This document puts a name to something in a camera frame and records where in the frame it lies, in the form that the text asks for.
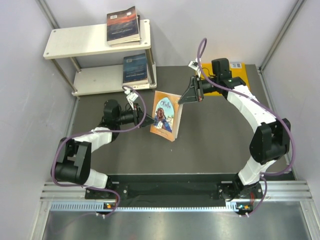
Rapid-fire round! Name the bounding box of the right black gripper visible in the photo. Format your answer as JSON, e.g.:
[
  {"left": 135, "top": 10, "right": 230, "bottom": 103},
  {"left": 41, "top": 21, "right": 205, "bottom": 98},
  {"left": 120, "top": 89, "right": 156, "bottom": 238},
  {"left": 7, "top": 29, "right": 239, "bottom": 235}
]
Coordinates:
[{"left": 178, "top": 75, "right": 219, "bottom": 105}]

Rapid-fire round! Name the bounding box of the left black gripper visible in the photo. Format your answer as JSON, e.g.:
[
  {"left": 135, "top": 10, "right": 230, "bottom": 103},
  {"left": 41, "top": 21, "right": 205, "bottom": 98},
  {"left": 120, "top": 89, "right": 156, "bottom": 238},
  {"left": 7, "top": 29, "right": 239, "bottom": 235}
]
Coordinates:
[{"left": 115, "top": 103, "right": 157, "bottom": 129}]

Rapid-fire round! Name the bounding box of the orange illustrated children's book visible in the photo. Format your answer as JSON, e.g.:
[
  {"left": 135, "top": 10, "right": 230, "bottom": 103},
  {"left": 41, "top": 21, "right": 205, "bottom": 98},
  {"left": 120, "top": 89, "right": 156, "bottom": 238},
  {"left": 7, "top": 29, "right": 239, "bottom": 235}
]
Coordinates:
[{"left": 150, "top": 90, "right": 183, "bottom": 142}]

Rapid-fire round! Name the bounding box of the blue hardcover book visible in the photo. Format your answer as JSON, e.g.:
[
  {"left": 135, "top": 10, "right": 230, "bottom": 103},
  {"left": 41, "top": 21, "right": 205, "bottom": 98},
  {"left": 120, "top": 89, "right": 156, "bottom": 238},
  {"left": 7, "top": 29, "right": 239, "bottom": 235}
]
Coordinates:
[{"left": 122, "top": 53, "right": 148, "bottom": 86}]

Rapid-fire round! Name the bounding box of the black treehouse paperback book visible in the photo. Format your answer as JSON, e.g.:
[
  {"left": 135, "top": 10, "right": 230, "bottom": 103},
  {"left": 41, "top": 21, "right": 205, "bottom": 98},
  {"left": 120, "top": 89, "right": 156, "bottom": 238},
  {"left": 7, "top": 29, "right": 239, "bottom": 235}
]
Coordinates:
[{"left": 107, "top": 14, "right": 141, "bottom": 47}]

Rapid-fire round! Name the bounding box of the dark sunset cover book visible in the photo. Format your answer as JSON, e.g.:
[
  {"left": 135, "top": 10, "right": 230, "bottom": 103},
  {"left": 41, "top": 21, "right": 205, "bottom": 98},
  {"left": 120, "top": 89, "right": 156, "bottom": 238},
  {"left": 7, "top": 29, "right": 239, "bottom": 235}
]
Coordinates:
[{"left": 106, "top": 6, "right": 141, "bottom": 46}]

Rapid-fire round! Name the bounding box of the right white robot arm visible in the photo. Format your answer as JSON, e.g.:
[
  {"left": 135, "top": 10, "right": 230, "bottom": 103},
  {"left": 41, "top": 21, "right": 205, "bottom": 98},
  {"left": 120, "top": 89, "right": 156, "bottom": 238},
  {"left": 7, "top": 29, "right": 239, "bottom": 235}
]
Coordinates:
[{"left": 178, "top": 58, "right": 291, "bottom": 201}]

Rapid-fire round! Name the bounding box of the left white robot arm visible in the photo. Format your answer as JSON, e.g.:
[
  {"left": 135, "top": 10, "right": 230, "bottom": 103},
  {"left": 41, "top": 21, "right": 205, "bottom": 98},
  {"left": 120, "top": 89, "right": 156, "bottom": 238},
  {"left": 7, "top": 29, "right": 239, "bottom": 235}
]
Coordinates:
[{"left": 51, "top": 99, "right": 156, "bottom": 199}]

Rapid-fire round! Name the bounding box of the white book with coloured stripes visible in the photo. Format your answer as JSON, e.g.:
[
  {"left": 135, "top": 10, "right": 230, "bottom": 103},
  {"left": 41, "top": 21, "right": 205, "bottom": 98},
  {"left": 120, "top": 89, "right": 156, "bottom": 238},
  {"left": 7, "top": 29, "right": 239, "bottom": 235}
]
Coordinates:
[{"left": 123, "top": 83, "right": 150, "bottom": 90}]

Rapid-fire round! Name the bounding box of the yellow file folder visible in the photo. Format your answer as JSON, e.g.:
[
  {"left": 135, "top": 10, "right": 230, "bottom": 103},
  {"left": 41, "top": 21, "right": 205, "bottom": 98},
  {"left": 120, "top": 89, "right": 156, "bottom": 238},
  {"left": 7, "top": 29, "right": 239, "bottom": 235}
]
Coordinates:
[{"left": 199, "top": 62, "right": 252, "bottom": 97}]

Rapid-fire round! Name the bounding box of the white two-tier shelf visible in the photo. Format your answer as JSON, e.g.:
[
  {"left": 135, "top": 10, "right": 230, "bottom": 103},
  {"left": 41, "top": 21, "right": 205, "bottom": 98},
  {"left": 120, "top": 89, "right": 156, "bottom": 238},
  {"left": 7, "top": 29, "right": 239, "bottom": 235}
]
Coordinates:
[{"left": 43, "top": 19, "right": 157, "bottom": 97}]

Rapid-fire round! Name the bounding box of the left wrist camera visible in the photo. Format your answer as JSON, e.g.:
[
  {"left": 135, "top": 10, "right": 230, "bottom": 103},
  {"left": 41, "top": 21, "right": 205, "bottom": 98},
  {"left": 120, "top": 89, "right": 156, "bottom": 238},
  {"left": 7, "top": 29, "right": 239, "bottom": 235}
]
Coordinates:
[{"left": 124, "top": 89, "right": 138, "bottom": 103}]

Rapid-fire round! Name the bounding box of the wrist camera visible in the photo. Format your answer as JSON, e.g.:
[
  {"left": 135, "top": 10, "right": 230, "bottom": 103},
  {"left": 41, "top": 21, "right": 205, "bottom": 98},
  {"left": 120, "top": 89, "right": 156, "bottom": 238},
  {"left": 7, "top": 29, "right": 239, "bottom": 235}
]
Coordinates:
[
  {"left": 188, "top": 60, "right": 201, "bottom": 76},
  {"left": 124, "top": 89, "right": 138, "bottom": 103}
]

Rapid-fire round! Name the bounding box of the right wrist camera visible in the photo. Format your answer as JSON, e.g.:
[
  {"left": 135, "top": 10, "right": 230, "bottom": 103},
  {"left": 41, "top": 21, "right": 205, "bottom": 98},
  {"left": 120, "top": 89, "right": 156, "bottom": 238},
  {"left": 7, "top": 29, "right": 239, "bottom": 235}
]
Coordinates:
[{"left": 188, "top": 60, "right": 201, "bottom": 76}]

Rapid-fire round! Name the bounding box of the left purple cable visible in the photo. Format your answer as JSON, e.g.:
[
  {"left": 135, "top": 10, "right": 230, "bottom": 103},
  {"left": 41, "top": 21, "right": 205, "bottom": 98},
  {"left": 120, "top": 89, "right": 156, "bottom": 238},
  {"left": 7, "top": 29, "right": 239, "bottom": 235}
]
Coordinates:
[{"left": 50, "top": 85, "right": 147, "bottom": 217}]

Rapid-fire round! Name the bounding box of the purple cable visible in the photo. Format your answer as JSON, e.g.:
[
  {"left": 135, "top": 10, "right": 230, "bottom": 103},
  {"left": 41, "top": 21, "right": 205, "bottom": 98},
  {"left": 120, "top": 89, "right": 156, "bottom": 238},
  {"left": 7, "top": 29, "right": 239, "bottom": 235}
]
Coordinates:
[
  {"left": 50, "top": 85, "right": 147, "bottom": 217},
  {"left": 196, "top": 37, "right": 298, "bottom": 218}
]

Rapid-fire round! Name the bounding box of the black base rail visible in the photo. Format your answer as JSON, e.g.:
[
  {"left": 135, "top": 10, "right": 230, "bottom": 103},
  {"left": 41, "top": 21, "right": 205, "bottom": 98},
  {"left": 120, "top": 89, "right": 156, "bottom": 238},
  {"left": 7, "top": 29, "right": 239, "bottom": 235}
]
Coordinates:
[{"left": 82, "top": 174, "right": 263, "bottom": 203}]

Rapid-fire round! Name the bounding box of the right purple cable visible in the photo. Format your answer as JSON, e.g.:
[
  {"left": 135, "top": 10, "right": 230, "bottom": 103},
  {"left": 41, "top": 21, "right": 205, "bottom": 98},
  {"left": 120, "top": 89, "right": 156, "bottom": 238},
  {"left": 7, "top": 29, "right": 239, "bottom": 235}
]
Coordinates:
[{"left": 196, "top": 37, "right": 298, "bottom": 218}]

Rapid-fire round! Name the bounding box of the grey slotted cable duct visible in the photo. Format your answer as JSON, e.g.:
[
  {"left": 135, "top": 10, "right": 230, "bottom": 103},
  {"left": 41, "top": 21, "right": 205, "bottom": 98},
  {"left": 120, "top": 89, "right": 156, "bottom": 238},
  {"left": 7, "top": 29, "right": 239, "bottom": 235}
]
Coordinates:
[{"left": 50, "top": 201, "right": 239, "bottom": 213}]

